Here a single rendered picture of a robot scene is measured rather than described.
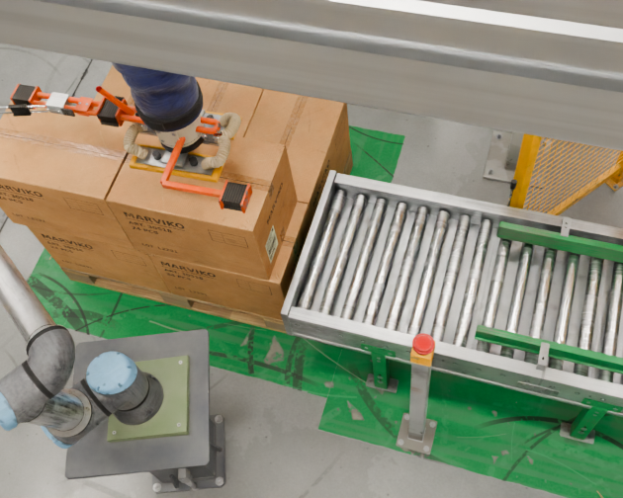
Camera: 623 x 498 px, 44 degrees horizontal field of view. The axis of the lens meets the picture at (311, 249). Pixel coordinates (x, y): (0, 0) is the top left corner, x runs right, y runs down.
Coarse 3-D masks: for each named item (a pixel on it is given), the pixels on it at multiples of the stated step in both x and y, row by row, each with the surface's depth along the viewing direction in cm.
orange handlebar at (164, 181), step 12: (48, 96) 278; (72, 108) 274; (84, 108) 273; (132, 108) 271; (132, 120) 269; (204, 120) 265; (216, 120) 264; (204, 132) 264; (216, 132) 263; (180, 144) 261; (168, 168) 256; (168, 180) 256; (192, 192) 252; (204, 192) 250; (216, 192) 250
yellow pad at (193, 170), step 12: (144, 144) 278; (156, 156) 271; (192, 156) 269; (204, 156) 272; (144, 168) 273; (156, 168) 272; (180, 168) 270; (192, 168) 270; (216, 168) 269; (204, 180) 269; (216, 180) 267
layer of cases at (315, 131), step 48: (96, 96) 371; (240, 96) 362; (288, 96) 359; (288, 144) 345; (336, 144) 357; (48, 240) 346; (288, 240) 321; (192, 288) 345; (240, 288) 328; (288, 288) 326
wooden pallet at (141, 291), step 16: (64, 272) 377; (80, 272) 370; (112, 288) 378; (128, 288) 377; (144, 288) 363; (176, 304) 370; (192, 304) 368; (208, 304) 368; (240, 320) 363; (256, 320) 362; (272, 320) 350
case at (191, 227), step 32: (128, 160) 299; (256, 160) 293; (288, 160) 303; (128, 192) 292; (160, 192) 290; (256, 192) 286; (288, 192) 313; (128, 224) 305; (160, 224) 296; (192, 224) 287; (224, 224) 280; (256, 224) 280; (288, 224) 323; (192, 256) 313; (224, 256) 304; (256, 256) 295
